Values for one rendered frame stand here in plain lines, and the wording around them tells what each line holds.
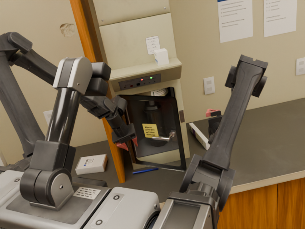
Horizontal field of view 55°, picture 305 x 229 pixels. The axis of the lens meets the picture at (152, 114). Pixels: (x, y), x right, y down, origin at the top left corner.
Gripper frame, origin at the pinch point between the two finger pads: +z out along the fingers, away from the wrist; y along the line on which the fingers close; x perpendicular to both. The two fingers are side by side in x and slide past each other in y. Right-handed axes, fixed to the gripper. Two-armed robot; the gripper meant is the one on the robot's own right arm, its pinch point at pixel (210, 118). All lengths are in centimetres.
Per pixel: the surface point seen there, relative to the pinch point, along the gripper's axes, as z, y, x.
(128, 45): 12, 40, 30
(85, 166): 17, -21, 70
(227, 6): 56, 39, -32
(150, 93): 14.0, 14.2, 25.2
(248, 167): -8.0, -27.6, -14.1
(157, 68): 0.4, 30.2, 20.0
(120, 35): 12, 45, 32
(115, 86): 4.7, 25.2, 40.0
